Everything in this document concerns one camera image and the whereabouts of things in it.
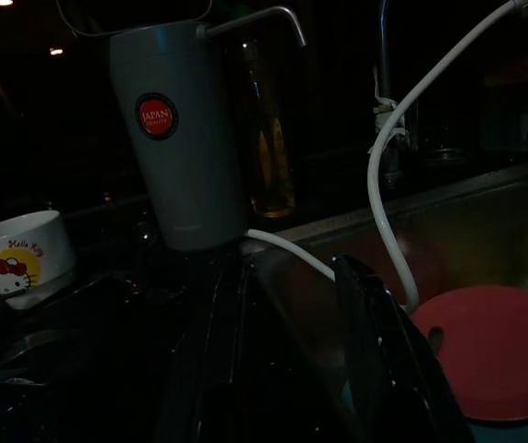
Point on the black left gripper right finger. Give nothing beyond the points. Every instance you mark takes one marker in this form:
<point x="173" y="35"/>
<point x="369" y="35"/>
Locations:
<point x="384" y="369"/>

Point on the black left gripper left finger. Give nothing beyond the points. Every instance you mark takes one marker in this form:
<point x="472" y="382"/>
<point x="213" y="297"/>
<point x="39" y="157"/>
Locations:
<point x="199" y="392"/>

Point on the metal spoon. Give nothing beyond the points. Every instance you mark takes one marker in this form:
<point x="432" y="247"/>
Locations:
<point x="435" y="337"/>

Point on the pink plate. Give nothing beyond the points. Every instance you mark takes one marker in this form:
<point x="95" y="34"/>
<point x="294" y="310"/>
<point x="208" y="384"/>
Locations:
<point x="499" y="350"/>

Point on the teal plate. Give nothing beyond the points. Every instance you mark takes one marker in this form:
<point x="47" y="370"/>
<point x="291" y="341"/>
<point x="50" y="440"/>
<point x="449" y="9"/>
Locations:
<point x="499" y="431"/>

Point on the stainless steel sink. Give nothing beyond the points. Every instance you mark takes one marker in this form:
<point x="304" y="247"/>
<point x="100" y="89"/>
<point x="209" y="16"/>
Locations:
<point x="476" y="221"/>

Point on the yellow oil bottle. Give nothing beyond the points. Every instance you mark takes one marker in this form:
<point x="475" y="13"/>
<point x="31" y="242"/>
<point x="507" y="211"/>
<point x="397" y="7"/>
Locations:
<point x="271" y="184"/>

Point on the white cartoon cat mug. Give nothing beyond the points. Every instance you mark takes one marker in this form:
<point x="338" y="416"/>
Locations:
<point x="28" y="258"/>

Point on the grey water filter canister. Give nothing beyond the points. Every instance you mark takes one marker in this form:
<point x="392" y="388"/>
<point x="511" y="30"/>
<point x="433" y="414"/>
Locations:
<point x="185" y="161"/>

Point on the chrome faucet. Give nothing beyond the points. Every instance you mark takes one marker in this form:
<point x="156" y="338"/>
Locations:
<point x="386" y="69"/>

